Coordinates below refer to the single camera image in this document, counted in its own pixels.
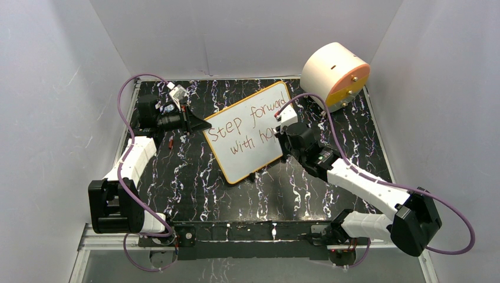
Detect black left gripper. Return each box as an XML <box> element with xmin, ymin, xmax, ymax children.
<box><xmin>157</xmin><ymin>103</ymin><xmax>213</xmax><ymax>137</ymax></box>

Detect yellow framed whiteboard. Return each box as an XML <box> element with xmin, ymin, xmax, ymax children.
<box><xmin>203</xmin><ymin>81</ymin><xmax>291</xmax><ymax>184</ymax></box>

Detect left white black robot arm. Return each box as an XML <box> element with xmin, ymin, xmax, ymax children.
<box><xmin>88</xmin><ymin>94</ymin><xmax>212</xmax><ymax>245</ymax></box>

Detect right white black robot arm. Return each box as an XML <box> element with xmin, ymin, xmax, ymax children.
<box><xmin>275</xmin><ymin>123</ymin><xmax>442</xmax><ymax>256</ymax></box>

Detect blue white round jar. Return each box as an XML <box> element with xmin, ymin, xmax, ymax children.
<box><xmin>162</xmin><ymin>104</ymin><xmax>177</xmax><ymax>114</ymax></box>

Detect cream round drawer box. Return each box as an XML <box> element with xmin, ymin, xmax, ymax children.
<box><xmin>300</xmin><ymin>42</ymin><xmax>371</xmax><ymax>113</ymax></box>

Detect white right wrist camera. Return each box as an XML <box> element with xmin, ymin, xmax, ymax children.
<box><xmin>274</xmin><ymin>104</ymin><xmax>298</xmax><ymax>134</ymax></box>

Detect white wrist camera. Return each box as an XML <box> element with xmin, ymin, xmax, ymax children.
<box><xmin>274</xmin><ymin>104</ymin><xmax>298</xmax><ymax>134</ymax></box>
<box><xmin>167</xmin><ymin>82</ymin><xmax>187</xmax><ymax>110</ymax></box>

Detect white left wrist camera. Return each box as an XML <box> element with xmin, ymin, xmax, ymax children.
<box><xmin>167</xmin><ymin>82</ymin><xmax>187</xmax><ymax>110</ymax></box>

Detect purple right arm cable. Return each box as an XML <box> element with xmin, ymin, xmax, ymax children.
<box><xmin>274</xmin><ymin>93</ymin><xmax>476</xmax><ymax>269</ymax></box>

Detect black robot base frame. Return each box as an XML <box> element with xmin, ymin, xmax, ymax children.
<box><xmin>139</xmin><ymin>221</ymin><xmax>359</xmax><ymax>262</ymax></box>

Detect aluminium rail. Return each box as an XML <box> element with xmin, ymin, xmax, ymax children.
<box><xmin>77</xmin><ymin>222</ymin><xmax>430</xmax><ymax>252</ymax></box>

